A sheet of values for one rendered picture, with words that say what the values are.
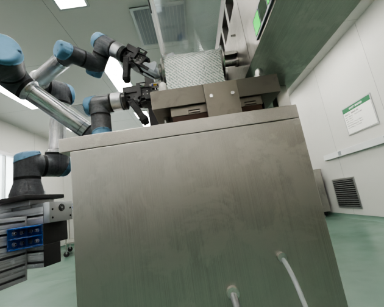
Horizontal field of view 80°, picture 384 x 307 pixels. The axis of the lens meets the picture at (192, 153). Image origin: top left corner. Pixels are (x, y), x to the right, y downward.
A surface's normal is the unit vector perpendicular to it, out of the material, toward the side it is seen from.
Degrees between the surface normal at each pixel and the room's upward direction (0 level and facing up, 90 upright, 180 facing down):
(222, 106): 90
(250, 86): 90
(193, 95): 90
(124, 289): 90
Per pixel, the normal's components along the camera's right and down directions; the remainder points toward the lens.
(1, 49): 0.56, -0.33
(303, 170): -0.02, -0.20
